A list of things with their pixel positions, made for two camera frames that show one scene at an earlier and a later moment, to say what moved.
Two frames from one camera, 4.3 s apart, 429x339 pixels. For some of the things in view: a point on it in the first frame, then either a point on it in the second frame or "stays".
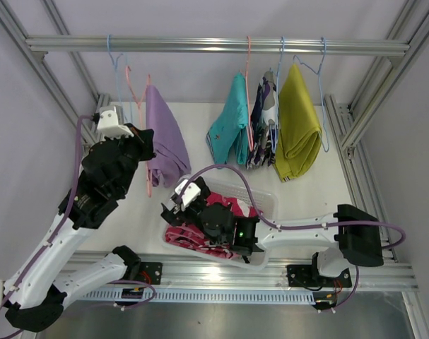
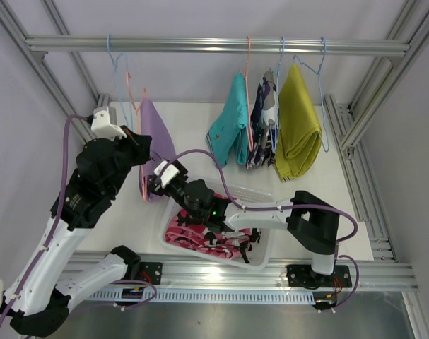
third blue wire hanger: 318,73 stays
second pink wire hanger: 248,109 stays
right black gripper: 172,217 → 155,190
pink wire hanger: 139,105 → 136,111
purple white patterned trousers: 264,123 stays
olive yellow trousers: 300,137 stays
